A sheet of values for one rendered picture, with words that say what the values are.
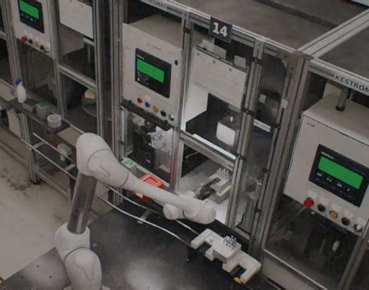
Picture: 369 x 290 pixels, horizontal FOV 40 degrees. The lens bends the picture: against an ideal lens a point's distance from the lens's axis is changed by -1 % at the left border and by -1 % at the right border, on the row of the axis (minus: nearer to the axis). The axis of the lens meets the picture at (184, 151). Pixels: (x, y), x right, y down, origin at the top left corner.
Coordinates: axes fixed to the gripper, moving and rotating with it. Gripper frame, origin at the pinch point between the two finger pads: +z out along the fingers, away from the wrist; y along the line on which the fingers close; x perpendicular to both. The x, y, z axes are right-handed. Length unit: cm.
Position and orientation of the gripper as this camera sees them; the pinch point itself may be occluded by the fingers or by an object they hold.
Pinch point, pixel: (215, 184)
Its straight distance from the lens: 295.4
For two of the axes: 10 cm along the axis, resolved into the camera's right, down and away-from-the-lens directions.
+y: 1.5, -8.3, -5.3
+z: 6.5, -3.2, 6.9
